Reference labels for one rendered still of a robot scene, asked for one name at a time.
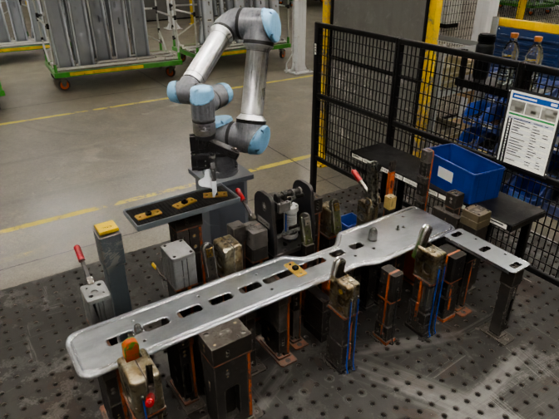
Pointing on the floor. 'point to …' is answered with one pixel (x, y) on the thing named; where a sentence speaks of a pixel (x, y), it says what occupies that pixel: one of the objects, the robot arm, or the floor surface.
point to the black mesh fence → (421, 115)
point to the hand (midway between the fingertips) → (215, 188)
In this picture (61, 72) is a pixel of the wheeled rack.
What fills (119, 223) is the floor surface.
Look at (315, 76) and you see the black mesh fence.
